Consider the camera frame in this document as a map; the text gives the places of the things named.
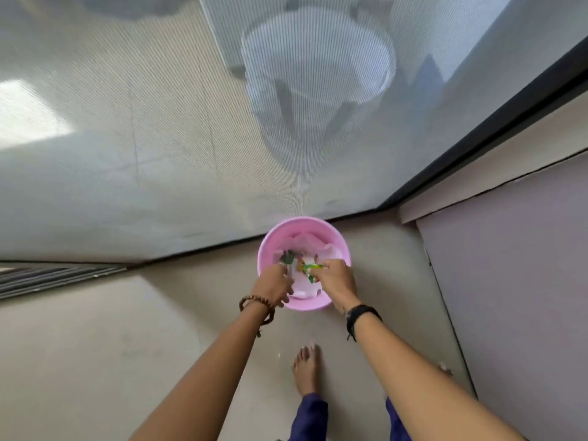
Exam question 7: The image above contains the person's left forearm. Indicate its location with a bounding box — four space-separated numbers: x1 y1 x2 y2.
130 302 273 441

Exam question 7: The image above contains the person's blue trouser leg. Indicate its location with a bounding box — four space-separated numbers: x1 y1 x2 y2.
384 397 413 441
288 393 330 441

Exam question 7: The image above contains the person's left hand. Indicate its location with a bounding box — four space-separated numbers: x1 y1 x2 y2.
251 264 296 311

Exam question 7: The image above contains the person's left blue trouser leg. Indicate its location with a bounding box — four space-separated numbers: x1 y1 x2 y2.
288 393 330 441

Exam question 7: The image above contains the person's left foot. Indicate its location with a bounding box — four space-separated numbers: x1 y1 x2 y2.
292 344 322 398

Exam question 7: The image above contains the pink plastic bucket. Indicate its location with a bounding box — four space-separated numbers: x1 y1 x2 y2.
257 217 352 313

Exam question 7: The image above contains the brown bead bracelet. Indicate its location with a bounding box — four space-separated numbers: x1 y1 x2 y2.
239 295 276 338

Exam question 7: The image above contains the grey mesh screen door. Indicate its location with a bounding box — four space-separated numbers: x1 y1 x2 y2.
0 0 588 264

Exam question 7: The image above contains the person's right blue trouser leg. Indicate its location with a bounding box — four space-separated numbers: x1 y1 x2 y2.
384 397 413 441

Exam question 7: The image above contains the person's right hand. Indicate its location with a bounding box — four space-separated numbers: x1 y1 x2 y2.
316 259 362 315

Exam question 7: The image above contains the person's right forearm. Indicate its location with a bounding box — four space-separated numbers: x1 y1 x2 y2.
351 314 526 441

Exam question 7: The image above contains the large white bucket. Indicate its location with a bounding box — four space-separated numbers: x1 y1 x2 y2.
240 9 398 176

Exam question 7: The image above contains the white cloth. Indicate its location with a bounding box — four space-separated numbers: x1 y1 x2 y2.
275 231 345 302

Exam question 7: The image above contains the metal sliding door track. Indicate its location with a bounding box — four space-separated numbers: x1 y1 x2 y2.
0 264 128 302

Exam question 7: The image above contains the black wristband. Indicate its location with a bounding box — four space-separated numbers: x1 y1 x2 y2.
345 305 383 343

